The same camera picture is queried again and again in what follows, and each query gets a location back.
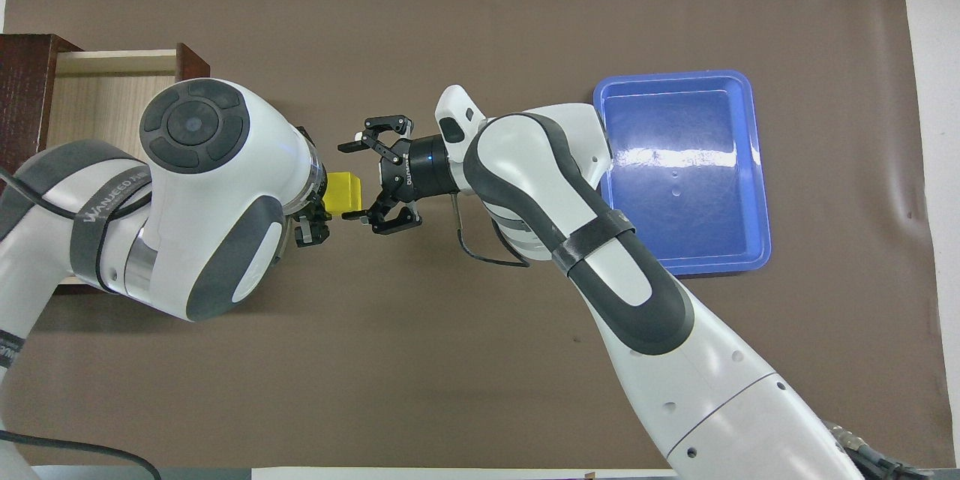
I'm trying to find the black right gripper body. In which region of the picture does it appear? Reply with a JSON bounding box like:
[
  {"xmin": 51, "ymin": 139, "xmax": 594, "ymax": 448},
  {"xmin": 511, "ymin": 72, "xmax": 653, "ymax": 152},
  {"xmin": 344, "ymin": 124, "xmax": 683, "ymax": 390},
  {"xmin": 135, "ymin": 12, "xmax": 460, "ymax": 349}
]
[{"xmin": 375, "ymin": 133, "xmax": 461, "ymax": 205}]

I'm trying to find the blue plastic tray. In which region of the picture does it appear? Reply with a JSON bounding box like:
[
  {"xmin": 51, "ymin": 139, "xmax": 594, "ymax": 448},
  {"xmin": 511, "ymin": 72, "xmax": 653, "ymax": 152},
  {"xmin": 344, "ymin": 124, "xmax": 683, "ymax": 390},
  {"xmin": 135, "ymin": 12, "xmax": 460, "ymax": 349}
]
[{"xmin": 592, "ymin": 70, "xmax": 773, "ymax": 277}]

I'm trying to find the brown table mat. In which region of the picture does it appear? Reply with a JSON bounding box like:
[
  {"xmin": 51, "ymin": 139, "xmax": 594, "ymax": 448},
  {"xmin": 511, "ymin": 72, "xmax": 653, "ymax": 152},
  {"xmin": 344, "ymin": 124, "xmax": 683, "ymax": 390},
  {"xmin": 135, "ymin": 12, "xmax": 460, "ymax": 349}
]
[{"xmin": 0, "ymin": 0, "xmax": 956, "ymax": 470}]

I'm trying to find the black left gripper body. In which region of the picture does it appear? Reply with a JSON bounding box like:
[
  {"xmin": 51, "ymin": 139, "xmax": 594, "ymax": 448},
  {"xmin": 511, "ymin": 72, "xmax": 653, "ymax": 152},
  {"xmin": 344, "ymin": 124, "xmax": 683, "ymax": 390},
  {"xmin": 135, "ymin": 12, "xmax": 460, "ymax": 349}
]
[{"xmin": 295, "ymin": 124, "xmax": 334, "ymax": 223}]

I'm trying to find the yellow cube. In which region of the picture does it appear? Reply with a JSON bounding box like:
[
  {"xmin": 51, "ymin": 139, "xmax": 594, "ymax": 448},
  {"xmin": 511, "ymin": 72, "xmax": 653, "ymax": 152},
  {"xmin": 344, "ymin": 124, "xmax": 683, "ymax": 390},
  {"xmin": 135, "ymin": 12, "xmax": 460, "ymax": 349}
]
[{"xmin": 322, "ymin": 171, "xmax": 367, "ymax": 215}]

